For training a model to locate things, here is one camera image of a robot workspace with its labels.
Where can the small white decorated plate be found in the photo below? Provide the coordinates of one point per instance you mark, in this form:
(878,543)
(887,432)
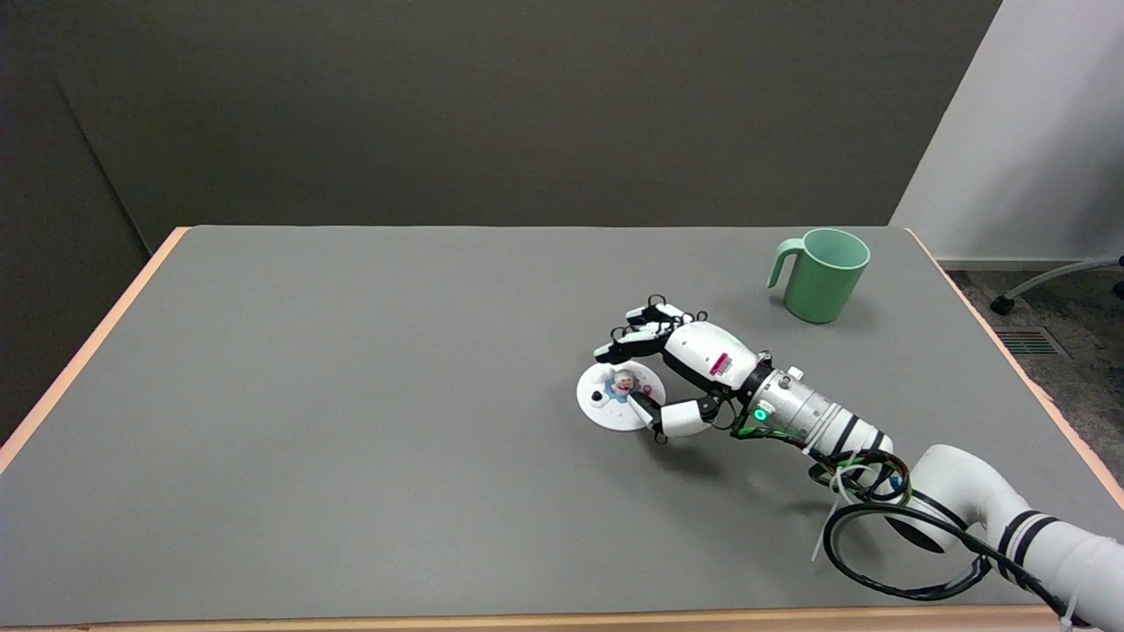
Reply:
(606,405)

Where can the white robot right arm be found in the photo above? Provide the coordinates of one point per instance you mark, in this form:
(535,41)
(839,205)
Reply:
(966,483)

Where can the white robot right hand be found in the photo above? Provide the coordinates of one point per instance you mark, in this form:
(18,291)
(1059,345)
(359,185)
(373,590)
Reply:
(716,351)

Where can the green plastic mug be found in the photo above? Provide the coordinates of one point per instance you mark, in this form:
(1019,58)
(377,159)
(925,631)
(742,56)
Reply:
(817,285)

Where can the grey chair base leg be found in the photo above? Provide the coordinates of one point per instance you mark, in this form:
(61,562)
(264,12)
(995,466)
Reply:
(1054,274)

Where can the floor vent grille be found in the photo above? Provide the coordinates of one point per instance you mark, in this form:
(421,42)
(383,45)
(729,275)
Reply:
(1032,342)

